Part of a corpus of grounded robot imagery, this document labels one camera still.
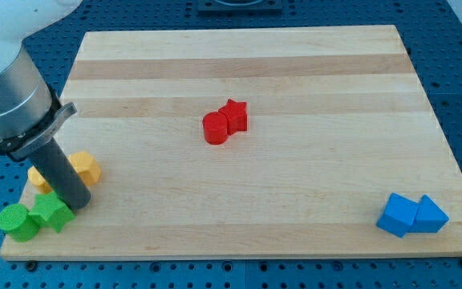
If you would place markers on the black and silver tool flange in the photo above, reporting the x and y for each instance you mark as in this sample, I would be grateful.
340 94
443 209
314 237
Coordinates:
17 148

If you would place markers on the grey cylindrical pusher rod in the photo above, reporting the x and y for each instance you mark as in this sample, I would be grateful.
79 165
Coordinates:
54 166

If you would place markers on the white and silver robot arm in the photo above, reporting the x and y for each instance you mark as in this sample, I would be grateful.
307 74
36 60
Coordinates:
30 111

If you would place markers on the green star block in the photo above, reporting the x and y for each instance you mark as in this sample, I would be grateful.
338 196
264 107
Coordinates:
50 211

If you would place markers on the red star block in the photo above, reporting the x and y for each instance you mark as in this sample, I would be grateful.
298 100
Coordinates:
236 115

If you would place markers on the wooden board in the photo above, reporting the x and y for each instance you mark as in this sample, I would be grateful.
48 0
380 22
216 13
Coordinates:
337 121

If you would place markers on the yellow hexagon block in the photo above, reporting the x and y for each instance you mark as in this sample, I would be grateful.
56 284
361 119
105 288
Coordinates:
86 167

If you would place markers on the yellow block behind rod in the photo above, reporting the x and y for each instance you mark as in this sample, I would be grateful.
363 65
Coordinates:
38 181

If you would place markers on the green cylinder block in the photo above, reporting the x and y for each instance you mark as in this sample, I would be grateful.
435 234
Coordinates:
16 222

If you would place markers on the red cylinder block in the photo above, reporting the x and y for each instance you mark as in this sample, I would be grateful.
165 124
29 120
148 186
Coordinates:
215 128

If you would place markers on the dark mounting plate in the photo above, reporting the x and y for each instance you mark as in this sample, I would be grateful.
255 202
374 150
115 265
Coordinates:
238 6

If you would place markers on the blue cube block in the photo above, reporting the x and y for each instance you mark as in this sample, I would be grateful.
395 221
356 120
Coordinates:
398 215

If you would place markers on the blue triangle block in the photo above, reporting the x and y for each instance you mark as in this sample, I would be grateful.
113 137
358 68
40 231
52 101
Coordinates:
430 218

